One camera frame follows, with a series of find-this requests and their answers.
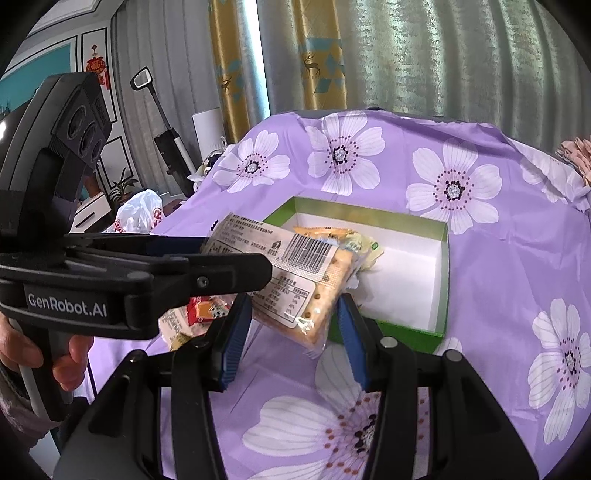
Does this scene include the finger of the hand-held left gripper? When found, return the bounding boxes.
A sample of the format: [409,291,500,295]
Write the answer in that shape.
[65,233,209,256]
[69,251,274,328]

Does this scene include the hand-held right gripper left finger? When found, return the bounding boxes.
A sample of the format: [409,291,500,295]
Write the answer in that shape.
[53,294,254,480]

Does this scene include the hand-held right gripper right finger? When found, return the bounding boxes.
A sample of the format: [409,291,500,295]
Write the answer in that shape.
[336,293,539,480]

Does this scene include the white packet with red ends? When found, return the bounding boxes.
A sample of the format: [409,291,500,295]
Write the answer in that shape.
[158,307,206,353]

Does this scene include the clear cracker packet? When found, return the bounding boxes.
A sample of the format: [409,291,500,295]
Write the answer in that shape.
[201,211,359,359]

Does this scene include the green cardboard box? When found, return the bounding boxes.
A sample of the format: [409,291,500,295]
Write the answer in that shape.
[263,196,451,354]

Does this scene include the yellow snack packet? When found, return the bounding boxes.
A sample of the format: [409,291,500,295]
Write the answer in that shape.
[344,232,385,289]

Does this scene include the person's left forearm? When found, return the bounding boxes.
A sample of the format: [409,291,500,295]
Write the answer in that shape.
[0,367,63,444]

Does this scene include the person's left hand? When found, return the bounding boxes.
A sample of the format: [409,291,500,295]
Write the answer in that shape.
[0,316,94,387]

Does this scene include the white plastic bag red print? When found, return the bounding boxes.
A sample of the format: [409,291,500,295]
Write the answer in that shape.
[104,189,165,234]

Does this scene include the white low cabinet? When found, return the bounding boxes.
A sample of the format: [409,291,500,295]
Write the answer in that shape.
[69,191,117,234]

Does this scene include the potted plant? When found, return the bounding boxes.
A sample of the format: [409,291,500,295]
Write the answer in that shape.
[107,167,140,205]

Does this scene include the black upright vacuum cleaner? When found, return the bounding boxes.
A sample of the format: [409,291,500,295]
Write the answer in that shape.
[131,67,195,195]

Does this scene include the white board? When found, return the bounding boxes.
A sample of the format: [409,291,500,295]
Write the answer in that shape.
[191,108,228,154]

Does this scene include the purple floral cloth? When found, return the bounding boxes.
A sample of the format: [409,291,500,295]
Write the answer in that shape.
[152,108,591,480]

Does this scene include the yellow patterned curtain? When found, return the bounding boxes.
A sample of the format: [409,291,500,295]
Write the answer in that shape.
[291,0,348,112]
[208,0,259,145]

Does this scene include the grey curtain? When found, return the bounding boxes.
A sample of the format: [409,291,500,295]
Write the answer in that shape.
[113,0,223,185]

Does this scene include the pile of folded clothes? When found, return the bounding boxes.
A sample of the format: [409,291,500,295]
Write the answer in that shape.
[555,135,591,186]

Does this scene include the grey-green curtain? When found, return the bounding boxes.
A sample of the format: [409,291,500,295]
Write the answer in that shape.
[256,0,591,154]

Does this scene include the red knot wall ornament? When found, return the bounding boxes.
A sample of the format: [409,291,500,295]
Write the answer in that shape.
[85,44,112,92]

